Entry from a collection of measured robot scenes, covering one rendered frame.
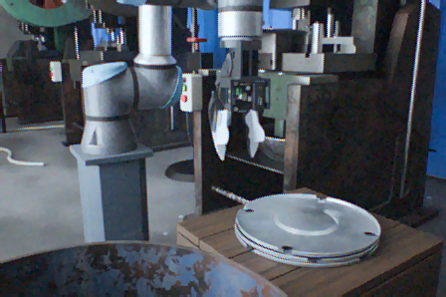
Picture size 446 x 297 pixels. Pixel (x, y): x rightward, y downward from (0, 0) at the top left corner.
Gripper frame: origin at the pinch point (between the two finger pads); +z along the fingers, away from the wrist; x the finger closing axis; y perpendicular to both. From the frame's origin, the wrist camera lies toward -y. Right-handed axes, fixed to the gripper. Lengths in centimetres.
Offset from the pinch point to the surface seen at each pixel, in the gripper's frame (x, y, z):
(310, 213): 17.7, -2.1, 15.8
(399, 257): 26.3, 15.2, 18.4
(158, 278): -18.1, 22.0, 10.2
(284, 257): 5.3, 10.9, 17.1
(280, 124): 31, -46, 5
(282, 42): 36, -57, -21
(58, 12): -55, -354, -55
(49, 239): -47, -86, 53
